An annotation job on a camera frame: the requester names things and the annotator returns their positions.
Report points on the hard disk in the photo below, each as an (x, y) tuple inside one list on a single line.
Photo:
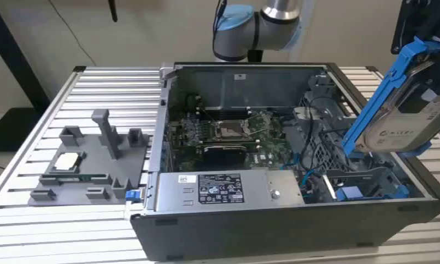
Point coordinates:
[(393, 129)]

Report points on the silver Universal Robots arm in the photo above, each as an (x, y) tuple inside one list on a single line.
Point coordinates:
[(275, 24)]

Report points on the grey metal disk bay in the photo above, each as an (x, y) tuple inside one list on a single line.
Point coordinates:
[(326, 148)]

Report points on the black RAM slot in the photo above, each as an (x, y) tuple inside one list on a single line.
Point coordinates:
[(226, 113)]

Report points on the blue disk carrier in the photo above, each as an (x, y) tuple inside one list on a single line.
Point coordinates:
[(347, 193)]

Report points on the black table corner cap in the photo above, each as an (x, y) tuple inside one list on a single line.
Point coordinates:
[(370, 68), (80, 68)]

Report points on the green motherboard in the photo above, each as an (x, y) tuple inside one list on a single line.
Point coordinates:
[(271, 148)]

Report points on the CPU socket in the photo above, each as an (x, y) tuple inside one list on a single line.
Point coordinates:
[(230, 129)]

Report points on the silver power supply unit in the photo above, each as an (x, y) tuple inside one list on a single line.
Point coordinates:
[(256, 189)]

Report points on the black hanging rod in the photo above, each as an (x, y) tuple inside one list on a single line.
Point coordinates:
[(112, 11)]

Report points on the black open PC case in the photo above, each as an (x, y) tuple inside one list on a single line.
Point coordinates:
[(242, 233)]

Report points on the blue case latch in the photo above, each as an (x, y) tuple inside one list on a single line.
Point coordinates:
[(132, 195)]

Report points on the grey parts rack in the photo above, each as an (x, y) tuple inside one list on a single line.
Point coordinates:
[(95, 154)]

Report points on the green RAM stick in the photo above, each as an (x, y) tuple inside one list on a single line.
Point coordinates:
[(88, 177)]

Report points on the silver CPU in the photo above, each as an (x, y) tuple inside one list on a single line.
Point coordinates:
[(67, 162)]

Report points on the black stand with base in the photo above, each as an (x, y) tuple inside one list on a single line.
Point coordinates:
[(11, 68)]

